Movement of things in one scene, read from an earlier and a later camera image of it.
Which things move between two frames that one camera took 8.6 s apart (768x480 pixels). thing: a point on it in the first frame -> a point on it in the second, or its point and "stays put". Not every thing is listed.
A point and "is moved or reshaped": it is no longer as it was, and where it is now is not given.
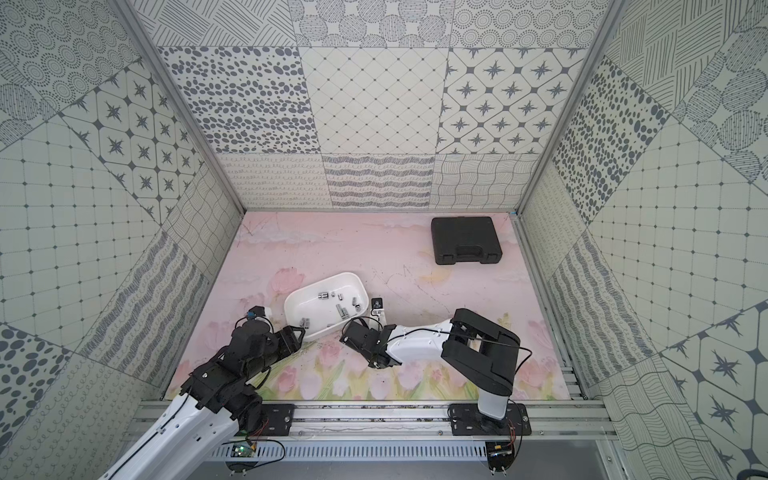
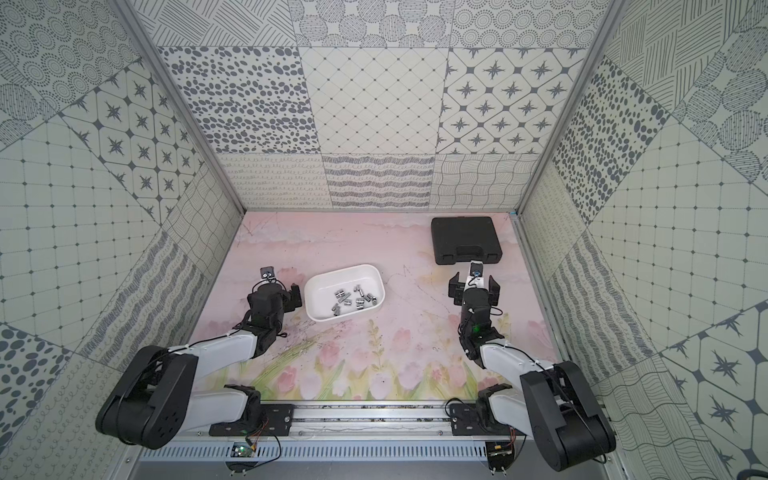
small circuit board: x=242 y=451 stays put
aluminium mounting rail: x=418 y=422 stays put
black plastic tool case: x=465 y=239 stays put
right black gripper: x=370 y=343 -> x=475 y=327
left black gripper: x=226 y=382 -> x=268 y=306
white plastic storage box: x=325 y=304 is moved or reshaped
